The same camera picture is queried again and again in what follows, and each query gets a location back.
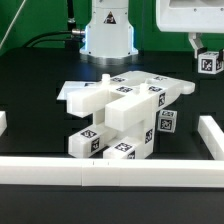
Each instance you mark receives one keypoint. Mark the white chair seat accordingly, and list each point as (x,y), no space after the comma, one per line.
(133,130)

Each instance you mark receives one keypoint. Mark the white chair back frame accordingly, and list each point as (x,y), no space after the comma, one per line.
(167,89)

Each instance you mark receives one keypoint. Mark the white tagged cube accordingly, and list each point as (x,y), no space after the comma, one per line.
(167,121)
(209,63)

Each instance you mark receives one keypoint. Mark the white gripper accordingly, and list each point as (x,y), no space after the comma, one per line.
(199,16)

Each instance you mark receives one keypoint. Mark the black vertical pole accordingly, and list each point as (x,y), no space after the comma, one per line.
(71,23)

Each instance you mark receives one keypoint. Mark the white U-shaped obstacle wall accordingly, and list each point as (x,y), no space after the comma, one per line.
(109,172)

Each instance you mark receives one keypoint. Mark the white marker base plate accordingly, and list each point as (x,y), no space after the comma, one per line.
(78,89)

